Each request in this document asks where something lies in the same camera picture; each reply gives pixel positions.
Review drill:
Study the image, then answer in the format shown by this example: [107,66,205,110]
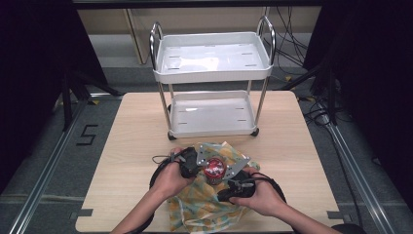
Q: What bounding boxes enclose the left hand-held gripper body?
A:
[177,144,215,179]

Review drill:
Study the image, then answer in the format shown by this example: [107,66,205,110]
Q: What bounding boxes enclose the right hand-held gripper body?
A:
[224,155,257,199]

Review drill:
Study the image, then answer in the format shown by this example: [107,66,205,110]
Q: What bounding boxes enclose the lemon print fabric bag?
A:
[167,140,262,233]

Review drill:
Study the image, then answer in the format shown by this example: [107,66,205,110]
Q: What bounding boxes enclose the red can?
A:
[203,157,227,186]

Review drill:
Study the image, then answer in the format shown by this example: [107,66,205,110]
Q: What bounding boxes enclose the white two-tier cart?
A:
[149,15,277,141]

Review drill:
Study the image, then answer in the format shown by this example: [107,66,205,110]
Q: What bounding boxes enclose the person's right hand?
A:
[228,166,286,218]

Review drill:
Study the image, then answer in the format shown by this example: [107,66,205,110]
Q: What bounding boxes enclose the person's left hand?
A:
[150,147,198,199]

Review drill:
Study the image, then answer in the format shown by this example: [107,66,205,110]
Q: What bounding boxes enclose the black tape strip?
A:
[325,210,353,222]
[69,208,94,220]

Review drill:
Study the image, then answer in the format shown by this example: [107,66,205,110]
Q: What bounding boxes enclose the black stand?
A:
[61,69,123,131]
[279,59,339,126]

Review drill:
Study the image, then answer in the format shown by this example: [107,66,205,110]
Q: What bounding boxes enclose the wooden cabinet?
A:
[77,8,322,64]

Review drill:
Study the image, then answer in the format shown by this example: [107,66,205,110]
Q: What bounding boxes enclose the dark curtain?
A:
[0,0,108,193]
[303,0,413,213]

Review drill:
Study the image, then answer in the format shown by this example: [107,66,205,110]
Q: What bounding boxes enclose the grey cord loop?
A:
[151,154,178,165]

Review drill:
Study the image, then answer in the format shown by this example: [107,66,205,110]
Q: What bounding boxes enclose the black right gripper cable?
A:
[249,172,288,204]

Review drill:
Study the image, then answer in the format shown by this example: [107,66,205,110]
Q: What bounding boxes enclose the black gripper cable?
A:
[148,155,183,191]
[249,172,288,204]

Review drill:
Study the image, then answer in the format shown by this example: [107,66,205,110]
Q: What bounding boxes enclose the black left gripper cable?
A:
[148,155,183,191]

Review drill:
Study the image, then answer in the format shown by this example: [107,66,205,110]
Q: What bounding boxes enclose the black floor cables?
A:
[298,94,332,126]

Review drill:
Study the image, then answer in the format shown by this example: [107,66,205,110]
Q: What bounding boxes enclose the aluminium floor rail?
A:
[319,103,397,234]
[8,93,125,234]

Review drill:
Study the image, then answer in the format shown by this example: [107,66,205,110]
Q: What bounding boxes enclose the bundle of black cables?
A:
[264,6,310,67]

